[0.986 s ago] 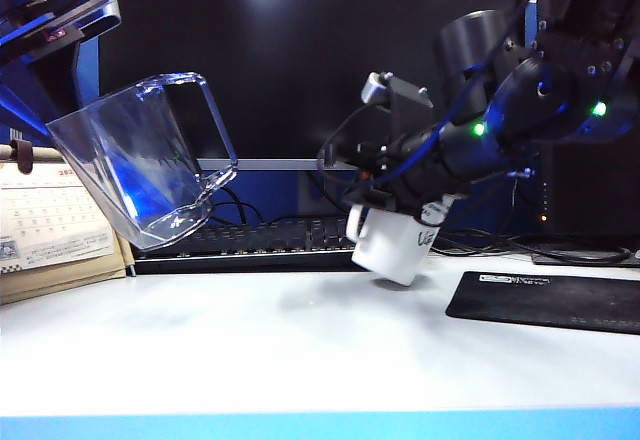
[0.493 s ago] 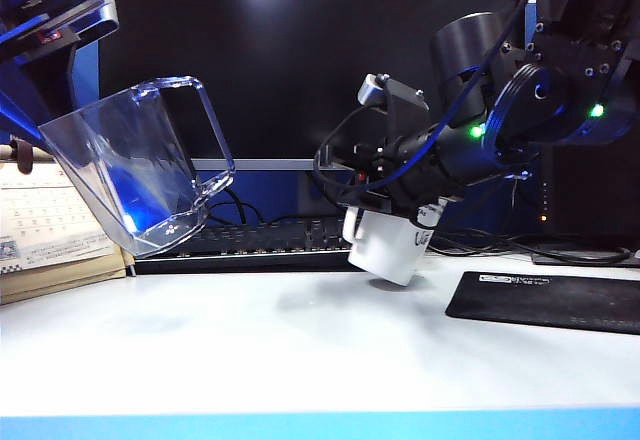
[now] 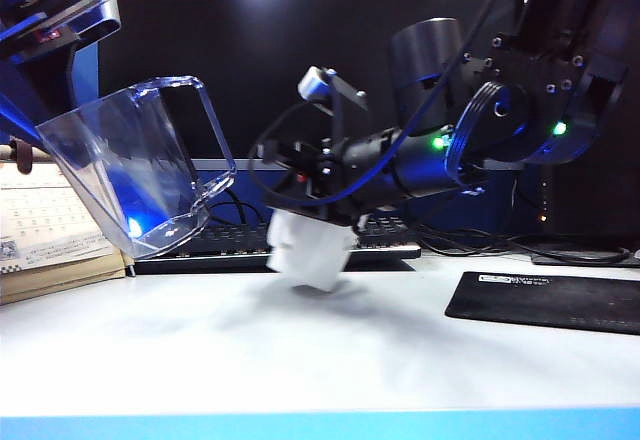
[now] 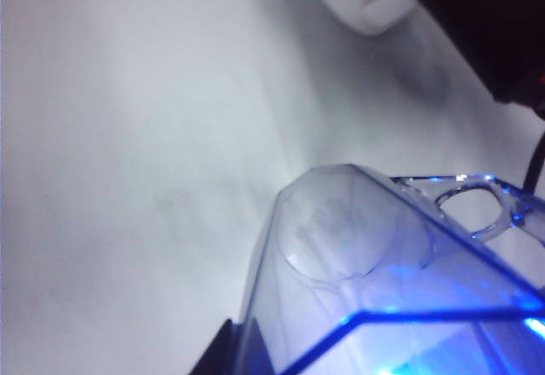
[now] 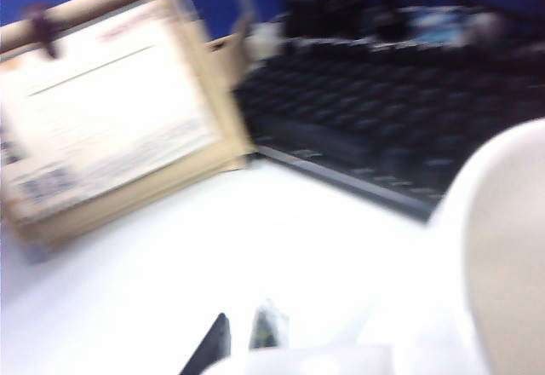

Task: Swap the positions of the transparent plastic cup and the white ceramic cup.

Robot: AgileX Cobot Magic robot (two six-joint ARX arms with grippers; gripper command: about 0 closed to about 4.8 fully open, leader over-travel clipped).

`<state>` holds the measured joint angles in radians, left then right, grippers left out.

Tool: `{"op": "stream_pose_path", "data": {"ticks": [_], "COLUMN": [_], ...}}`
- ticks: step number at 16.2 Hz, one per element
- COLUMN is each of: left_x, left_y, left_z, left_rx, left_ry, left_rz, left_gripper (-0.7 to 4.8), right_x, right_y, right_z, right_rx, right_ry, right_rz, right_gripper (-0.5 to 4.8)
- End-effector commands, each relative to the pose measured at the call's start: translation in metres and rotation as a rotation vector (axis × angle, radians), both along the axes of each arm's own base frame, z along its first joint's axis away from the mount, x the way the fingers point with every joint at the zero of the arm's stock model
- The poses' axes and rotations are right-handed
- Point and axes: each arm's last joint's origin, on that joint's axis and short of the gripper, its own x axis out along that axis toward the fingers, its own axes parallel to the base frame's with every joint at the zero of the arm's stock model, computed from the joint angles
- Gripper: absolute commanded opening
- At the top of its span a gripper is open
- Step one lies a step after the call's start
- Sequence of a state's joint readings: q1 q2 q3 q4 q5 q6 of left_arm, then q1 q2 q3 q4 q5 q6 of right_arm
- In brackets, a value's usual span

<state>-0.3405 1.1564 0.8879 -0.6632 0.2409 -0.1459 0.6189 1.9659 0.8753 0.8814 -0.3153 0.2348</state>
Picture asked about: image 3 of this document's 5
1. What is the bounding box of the black mouse pad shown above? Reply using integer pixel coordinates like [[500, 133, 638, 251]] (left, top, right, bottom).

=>
[[444, 270, 640, 336]]

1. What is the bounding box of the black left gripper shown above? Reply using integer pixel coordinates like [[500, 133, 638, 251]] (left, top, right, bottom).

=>
[[0, 0, 123, 145]]

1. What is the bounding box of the black thin cable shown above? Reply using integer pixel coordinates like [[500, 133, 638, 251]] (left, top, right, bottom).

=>
[[207, 187, 266, 229]]

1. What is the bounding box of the black HSD monitor base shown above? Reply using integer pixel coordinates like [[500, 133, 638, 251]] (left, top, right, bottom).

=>
[[529, 247, 640, 269]]

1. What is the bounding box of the beige desk calendar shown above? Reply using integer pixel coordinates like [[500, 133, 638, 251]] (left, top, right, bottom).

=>
[[0, 159, 127, 307]]

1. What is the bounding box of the black keyboard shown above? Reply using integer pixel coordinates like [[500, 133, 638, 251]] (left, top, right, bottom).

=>
[[133, 213, 424, 275]]

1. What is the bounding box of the cork-barrel pen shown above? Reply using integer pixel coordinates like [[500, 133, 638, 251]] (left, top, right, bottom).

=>
[[0, 139, 51, 175]]

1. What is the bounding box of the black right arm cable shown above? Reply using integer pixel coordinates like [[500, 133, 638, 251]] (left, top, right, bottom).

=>
[[247, 0, 524, 207]]

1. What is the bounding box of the black looped cable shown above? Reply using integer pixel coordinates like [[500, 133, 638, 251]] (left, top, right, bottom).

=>
[[414, 223, 632, 266]]

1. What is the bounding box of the transparent faceted plastic cup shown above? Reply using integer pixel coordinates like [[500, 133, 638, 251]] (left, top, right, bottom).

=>
[[36, 75, 238, 260]]

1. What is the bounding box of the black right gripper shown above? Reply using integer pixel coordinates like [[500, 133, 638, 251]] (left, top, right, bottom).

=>
[[248, 127, 419, 236]]

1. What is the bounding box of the large black monitor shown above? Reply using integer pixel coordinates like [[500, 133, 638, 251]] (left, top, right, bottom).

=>
[[97, 0, 526, 172]]

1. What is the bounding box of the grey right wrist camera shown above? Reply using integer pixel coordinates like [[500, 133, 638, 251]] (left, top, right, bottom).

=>
[[297, 65, 370, 117]]

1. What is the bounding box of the white ceramic cup with text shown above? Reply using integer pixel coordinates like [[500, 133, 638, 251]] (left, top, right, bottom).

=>
[[266, 208, 352, 293]]

